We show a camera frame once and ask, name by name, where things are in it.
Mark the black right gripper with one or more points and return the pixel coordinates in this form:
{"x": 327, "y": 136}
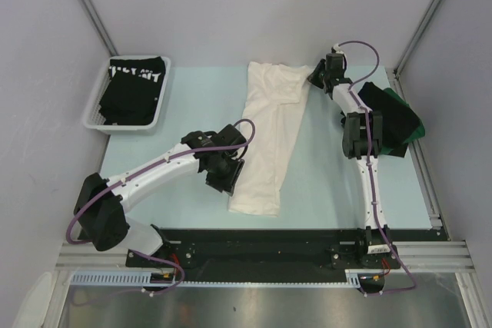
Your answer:
{"x": 314, "y": 77}

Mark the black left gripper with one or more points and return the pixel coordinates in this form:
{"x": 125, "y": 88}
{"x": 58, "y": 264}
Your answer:
{"x": 227, "y": 183}

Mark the white floral print t-shirt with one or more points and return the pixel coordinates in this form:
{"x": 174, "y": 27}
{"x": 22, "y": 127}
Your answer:
{"x": 276, "y": 99}

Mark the white plastic laundry basket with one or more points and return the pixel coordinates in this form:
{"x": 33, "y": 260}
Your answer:
{"x": 92, "y": 119}

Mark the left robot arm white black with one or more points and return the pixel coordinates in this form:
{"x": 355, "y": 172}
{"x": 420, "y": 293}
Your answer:
{"x": 103, "y": 203}

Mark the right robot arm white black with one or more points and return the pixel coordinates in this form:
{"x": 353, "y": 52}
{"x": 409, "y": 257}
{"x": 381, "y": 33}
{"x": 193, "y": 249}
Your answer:
{"x": 373, "y": 248}

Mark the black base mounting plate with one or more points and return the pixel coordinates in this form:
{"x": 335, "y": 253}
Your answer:
{"x": 274, "y": 256}

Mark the folded black t-shirt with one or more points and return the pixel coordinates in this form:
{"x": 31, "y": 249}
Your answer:
{"x": 375, "y": 121}

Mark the black t-shirt white lettering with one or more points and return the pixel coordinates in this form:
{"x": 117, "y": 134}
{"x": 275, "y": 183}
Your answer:
{"x": 132, "y": 95}

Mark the folded green t-shirt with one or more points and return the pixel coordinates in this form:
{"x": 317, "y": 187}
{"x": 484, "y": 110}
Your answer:
{"x": 402, "y": 126}

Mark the light blue cable duct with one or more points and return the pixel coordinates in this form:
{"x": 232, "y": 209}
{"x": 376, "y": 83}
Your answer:
{"x": 158, "y": 280}

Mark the right rear aluminium post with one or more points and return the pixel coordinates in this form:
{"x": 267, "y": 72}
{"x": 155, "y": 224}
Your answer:
{"x": 420, "y": 31}

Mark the aluminium post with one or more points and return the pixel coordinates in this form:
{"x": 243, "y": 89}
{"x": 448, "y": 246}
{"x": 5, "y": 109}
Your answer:
{"x": 420, "y": 31}
{"x": 98, "y": 25}

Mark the left rear aluminium post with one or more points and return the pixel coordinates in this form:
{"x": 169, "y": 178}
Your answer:
{"x": 98, "y": 25}

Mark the aluminium front frame rail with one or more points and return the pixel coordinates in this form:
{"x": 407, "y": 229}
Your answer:
{"x": 418, "y": 257}

